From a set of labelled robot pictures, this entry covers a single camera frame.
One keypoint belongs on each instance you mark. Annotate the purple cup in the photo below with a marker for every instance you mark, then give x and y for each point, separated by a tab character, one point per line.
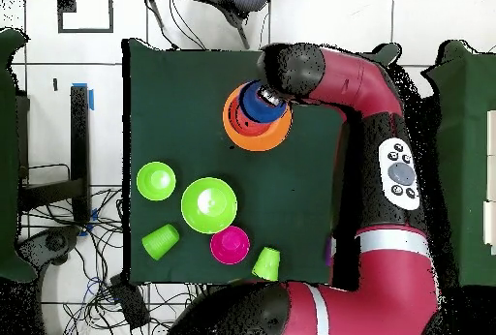
328	251

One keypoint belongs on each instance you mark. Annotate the green smooth cup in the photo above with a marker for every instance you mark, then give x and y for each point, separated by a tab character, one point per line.
159	242

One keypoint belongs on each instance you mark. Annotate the pink bowl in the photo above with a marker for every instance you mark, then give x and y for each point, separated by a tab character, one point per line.
229	245

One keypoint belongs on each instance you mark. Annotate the black metal stand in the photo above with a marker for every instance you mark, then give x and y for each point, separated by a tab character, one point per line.
79	137

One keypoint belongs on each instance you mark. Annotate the dark green tablecloth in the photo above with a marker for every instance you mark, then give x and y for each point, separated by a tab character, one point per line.
174	98

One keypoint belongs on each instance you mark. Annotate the large green bowl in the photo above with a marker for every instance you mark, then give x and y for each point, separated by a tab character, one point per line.
209	205

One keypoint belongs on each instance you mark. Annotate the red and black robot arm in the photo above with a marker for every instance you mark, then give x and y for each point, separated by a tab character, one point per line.
368	87

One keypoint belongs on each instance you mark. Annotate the red bowl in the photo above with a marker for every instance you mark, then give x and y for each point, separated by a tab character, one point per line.
244	126

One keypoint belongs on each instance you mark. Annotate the blue tape strip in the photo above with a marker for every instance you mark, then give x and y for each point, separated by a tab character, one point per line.
91	100

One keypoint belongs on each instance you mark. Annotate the large orange bowl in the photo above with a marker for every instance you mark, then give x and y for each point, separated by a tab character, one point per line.
252	143

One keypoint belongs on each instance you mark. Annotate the green cloth side table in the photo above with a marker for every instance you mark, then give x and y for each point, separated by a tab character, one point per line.
465	137
7	157

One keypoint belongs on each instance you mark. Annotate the white shelf unit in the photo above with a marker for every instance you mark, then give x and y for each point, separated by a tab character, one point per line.
491	137

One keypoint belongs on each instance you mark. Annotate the black square floor frame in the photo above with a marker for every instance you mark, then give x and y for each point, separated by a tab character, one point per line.
66	2

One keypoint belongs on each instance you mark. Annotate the green ribbed cup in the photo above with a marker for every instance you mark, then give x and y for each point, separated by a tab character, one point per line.
266	265

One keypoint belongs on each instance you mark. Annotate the small green ribbed bowl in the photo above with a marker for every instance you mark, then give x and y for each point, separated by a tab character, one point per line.
155	182

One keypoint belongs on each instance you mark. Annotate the blue ribbed bowl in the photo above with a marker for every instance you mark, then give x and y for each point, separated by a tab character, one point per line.
254	108

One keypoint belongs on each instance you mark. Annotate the black chair base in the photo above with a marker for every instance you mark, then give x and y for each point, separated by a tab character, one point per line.
54	242

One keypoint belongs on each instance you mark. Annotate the black power strip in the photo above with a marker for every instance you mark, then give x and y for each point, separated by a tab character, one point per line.
130	304

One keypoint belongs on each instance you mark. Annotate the grey office chair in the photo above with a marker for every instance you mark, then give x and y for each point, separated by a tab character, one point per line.
248	0

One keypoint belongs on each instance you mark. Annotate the small black floor object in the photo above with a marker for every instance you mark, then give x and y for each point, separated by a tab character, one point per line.
55	84

